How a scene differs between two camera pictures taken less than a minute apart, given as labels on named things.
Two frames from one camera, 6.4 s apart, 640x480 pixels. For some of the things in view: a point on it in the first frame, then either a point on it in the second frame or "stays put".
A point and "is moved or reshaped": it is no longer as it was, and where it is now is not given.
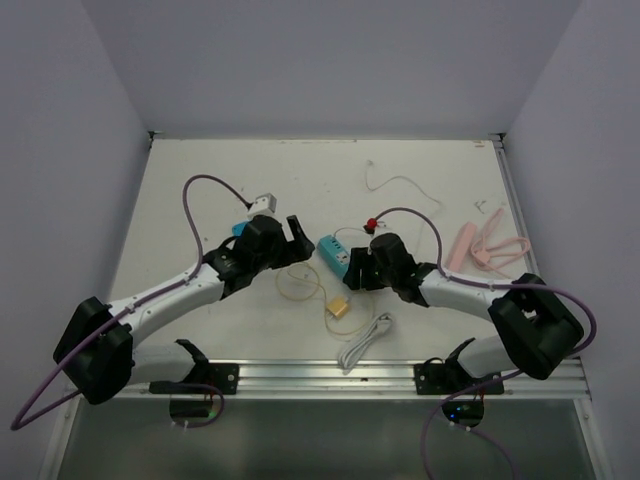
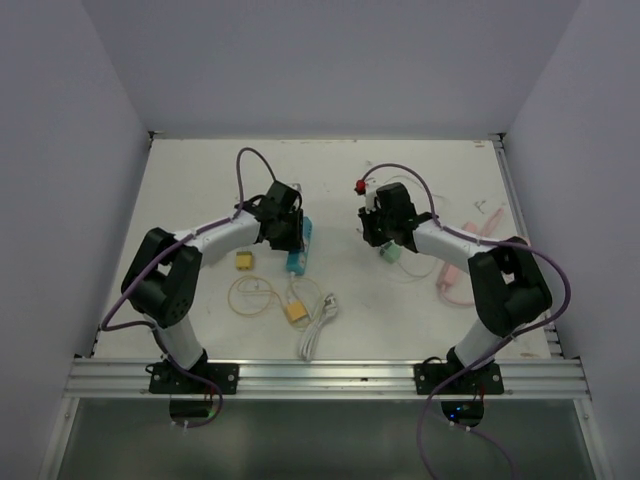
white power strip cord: [347, 356] -> [310, 340]
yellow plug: [338, 306] -> [295, 310]
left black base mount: [203, 375] stays put
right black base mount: [441, 377] stays put
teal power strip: [335, 254] is moved or reshaped
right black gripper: [360, 259] -> [367, 219]
